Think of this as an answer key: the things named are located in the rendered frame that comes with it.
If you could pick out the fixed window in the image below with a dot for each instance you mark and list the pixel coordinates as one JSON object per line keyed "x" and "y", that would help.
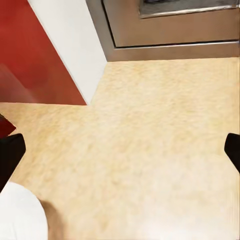
{"x": 150, "y": 30}

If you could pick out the saucer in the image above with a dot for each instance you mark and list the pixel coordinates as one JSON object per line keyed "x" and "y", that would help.
{"x": 22, "y": 217}

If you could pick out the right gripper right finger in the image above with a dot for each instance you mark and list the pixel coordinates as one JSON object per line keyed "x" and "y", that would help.
{"x": 232, "y": 149}

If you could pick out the countertop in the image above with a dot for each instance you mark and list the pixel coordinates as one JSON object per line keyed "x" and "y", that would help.
{"x": 144, "y": 161}

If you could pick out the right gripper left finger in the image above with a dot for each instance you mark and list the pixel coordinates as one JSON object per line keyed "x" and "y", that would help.
{"x": 12, "y": 149}

